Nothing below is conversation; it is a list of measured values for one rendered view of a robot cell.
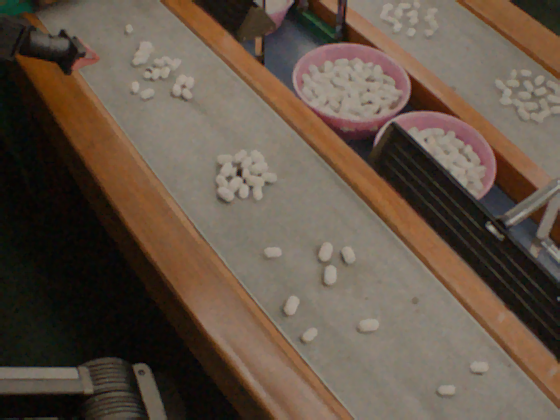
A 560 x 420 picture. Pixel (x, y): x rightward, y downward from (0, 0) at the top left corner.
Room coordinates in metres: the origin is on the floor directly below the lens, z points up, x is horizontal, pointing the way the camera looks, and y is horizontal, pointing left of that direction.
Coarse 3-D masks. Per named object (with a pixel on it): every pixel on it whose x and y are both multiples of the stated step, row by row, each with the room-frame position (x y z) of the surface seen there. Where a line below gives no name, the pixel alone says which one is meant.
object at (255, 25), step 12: (204, 0) 1.18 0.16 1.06; (216, 0) 1.17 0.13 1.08; (228, 0) 1.15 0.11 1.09; (240, 0) 1.13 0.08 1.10; (252, 0) 1.12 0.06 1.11; (216, 12) 1.15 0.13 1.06; (228, 12) 1.13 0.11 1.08; (240, 12) 1.11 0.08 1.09; (252, 12) 1.09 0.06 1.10; (264, 12) 1.10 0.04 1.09; (228, 24) 1.11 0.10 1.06; (240, 24) 1.09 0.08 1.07; (252, 24) 1.09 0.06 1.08; (264, 24) 1.10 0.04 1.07; (240, 36) 1.08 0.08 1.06; (252, 36) 1.09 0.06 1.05
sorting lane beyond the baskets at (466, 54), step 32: (352, 0) 1.66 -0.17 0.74; (384, 0) 1.67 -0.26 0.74; (416, 0) 1.69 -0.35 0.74; (448, 0) 1.70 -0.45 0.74; (384, 32) 1.52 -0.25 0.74; (416, 32) 1.54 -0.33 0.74; (448, 32) 1.55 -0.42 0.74; (480, 32) 1.56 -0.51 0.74; (448, 64) 1.41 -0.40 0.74; (480, 64) 1.43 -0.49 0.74; (512, 64) 1.44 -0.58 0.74; (480, 96) 1.30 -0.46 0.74; (512, 96) 1.31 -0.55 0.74; (544, 96) 1.32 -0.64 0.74; (512, 128) 1.20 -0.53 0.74; (544, 128) 1.21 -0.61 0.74; (544, 160) 1.11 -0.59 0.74
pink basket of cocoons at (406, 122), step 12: (396, 120) 1.17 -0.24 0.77; (408, 120) 1.19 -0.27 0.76; (420, 120) 1.19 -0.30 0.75; (432, 120) 1.19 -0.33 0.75; (444, 120) 1.19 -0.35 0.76; (456, 120) 1.18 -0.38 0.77; (444, 132) 1.18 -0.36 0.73; (456, 132) 1.17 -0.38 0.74; (468, 132) 1.16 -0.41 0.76; (468, 144) 1.15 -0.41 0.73; (480, 144) 1.13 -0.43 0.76; (480, 156) 1.11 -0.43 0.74; (492, 156) 1.08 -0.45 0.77; (492, 168) 1.05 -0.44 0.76; (492, 180) 1.01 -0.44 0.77; (396, 192) 0.99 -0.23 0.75; (408, 204) 0.97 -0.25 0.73; (420, 216) 0.97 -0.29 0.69
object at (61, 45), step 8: (64, 32) 1.24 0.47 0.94; (56, 40) 1.19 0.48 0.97; (64, 40) 1.21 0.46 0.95; (72, 40) 1.21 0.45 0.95; (56, 48) 1.18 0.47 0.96; (64, 48) 1.19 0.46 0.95; (72, 48) 1.19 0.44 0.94; (48, 56) 1.16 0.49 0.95; (56, 56) 1.17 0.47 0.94; (64, 56) 1.18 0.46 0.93; (72, 56) 1.18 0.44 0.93; (80, 56) 1.18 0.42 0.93; (64, 64) 1.18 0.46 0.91; (72, 64) 1.17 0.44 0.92; (64, 72) 1.16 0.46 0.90
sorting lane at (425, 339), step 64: (128, 0) 1.65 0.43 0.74; (128, 64) 1.37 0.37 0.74; (192, 64) 1.37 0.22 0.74; (128, 128) 1.15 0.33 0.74; (192, 128) 1.15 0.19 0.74; (256, 128) 1.16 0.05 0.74; (192, 192) 0.98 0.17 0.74; (320, 192) 0.99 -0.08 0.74; (256, 256) 0.83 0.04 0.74; (384, 256) 0.84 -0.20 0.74; (320, 320) 0.69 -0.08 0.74; (384, 320) 0.70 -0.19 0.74; (448, 320) 0.69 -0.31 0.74; (384, 384) 0.57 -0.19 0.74; (448, 384) 0.56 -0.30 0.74; (512, 384) 0.56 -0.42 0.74
